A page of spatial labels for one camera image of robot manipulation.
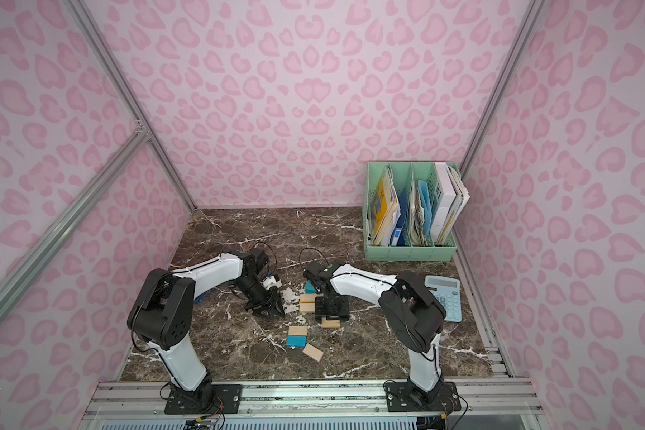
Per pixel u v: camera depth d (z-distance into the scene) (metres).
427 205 0.88
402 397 0.73
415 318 0.48
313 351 0.81
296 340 0.83
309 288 0.93
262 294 0.79
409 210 0.93
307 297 0.92
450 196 0.88
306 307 0.90
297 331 0.85
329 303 0.78
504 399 0.73
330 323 0.83
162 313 0.49
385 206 0.92
